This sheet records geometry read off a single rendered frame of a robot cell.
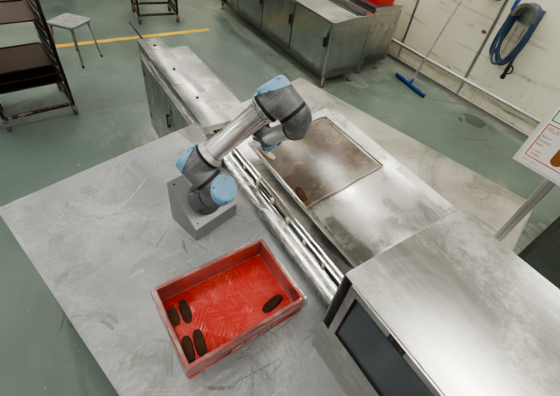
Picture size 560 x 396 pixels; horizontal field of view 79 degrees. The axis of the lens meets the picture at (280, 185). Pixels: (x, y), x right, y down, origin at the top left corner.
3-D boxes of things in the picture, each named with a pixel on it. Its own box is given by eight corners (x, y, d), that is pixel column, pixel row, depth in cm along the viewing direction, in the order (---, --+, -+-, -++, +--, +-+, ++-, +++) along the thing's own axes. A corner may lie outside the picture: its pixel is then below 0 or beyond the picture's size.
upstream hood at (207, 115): (138, 48, 267) (136, 37, 261) (161, 46, 275) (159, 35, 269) (203, 137, 198) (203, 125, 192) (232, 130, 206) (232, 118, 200)
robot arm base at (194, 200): (195, 220, 145) (204, 218, 137) (182, 187, 144) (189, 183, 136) (224, 207, 154) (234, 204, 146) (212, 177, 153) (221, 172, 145)
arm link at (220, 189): (213, 214, 140) (227, 210, 129) (190, 190, 136) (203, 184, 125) (231, 195, 146) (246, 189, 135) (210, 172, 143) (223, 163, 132)
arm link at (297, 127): (329, 124, 122) (278, 140, 168) (311, 100, 119) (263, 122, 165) (308, 145, 119) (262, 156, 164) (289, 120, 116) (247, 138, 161)
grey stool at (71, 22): (102, 57, 424) (93, 18, 392) (83, 68, 398) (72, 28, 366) (77, 50, 427) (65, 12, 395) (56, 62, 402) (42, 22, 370)
